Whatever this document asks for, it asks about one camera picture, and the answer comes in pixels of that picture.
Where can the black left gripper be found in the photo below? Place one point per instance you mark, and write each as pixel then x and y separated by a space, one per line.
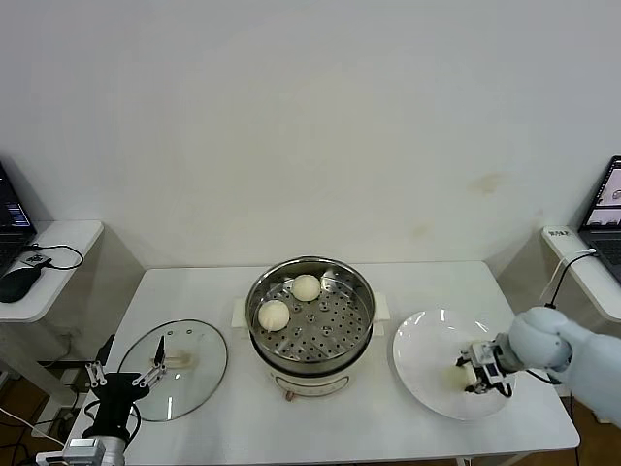
pixel 116 398

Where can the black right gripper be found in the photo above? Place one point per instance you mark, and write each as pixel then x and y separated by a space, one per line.
pixel 505 361

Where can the white steamed baozi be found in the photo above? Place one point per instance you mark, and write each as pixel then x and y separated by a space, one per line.
pixel 274 315
pixel 456 377
pixel 305 287

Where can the round glass pot lid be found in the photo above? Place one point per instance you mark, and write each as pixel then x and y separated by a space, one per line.
pixel 194 383

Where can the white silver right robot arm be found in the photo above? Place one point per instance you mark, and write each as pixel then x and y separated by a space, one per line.
pixel 543 340

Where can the perforated steel steamer basket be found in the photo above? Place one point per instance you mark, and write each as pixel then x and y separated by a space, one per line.
pixel 335 315

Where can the round white plate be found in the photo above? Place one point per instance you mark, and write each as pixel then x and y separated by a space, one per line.
pixel 422 349

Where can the black computer mouse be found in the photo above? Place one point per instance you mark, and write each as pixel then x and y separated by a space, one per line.
pixel 17 284

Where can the small box with QR code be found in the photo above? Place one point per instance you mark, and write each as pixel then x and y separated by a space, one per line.
pixel 34 259

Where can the white side desk with mouse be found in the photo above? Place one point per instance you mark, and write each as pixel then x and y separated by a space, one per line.
pixel 63 233

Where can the cream electric pot base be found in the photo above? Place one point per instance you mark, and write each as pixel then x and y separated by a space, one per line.
pixel 310 378

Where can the small printed desk label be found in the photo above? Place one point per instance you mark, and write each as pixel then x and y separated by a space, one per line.
pixel 560 233

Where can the black laptop with dark screen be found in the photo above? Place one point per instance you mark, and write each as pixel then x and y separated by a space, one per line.
pixel 9 213

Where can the grey laptop with bright screen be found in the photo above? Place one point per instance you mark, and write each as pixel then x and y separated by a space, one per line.
pixel 604 218

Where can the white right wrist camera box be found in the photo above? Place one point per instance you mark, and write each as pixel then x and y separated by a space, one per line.
pixel 485 361

